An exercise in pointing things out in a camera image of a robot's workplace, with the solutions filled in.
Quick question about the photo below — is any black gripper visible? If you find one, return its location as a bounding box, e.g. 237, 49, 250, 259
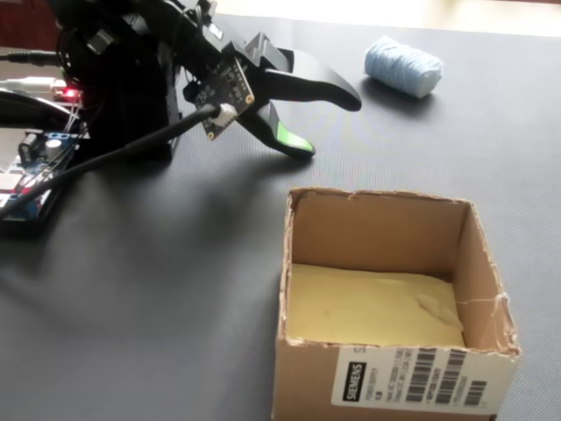
224, 31, 364, 161

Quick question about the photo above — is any black power plug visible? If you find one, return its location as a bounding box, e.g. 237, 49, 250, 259
0, 50, 60, 67

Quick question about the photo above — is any circuit board with red LED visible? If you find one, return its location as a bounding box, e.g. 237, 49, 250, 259
51, 85, 84, 104

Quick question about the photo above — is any thick black camera cable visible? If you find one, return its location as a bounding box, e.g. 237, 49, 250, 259
0, 103, 236, 220

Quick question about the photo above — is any open cardboard box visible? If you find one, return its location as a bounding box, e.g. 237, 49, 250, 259
271, 187, 522, 421

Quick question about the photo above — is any dark grey mat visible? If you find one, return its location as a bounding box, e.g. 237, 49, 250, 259
0, 11, 561, 421

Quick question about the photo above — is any camera circuit board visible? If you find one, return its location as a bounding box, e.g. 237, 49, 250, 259
182, 55, 257, 141

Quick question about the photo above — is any black curved cable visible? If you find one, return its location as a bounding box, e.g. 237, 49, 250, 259
0, 89, 74, 132

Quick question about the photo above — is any light blue yarn block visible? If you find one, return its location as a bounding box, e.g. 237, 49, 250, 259
363, 34, 444, 100

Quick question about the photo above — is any yellow foam pad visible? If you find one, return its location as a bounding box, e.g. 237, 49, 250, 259
287, 262, 466, 350

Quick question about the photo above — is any blue circuit board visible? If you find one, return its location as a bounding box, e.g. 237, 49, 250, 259
0, 130, 89, 238

